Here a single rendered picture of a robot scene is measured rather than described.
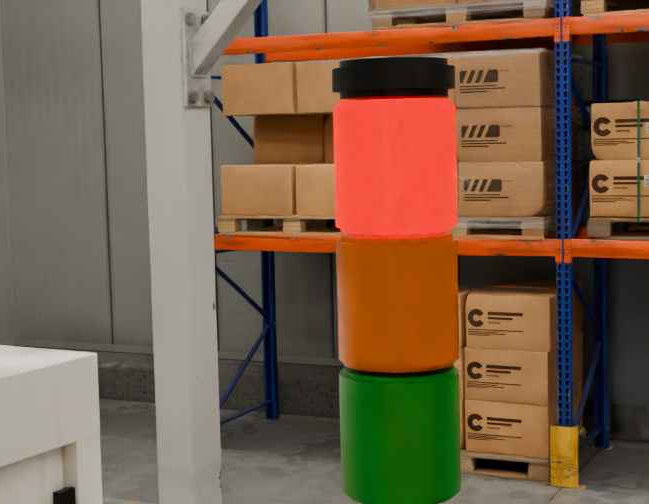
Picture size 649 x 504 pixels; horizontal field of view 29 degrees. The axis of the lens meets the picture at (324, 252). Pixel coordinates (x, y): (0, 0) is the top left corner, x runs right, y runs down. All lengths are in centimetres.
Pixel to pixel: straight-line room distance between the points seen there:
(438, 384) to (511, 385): 796
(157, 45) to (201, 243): 49
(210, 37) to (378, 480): 256
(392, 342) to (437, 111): 9
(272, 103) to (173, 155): 592
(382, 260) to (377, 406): 6
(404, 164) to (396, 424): 10
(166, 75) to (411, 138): 259
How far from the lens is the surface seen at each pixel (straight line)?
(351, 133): 50
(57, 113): 1164
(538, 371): 839
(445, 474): 52
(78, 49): 1151
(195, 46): 306
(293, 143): 941
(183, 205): 305
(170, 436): 317
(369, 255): 49
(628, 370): 954
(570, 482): 837
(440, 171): 50
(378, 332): 50
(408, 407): 50
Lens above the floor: 231
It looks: 5 degrees down
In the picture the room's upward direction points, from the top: 1 degrees counter-clockwise
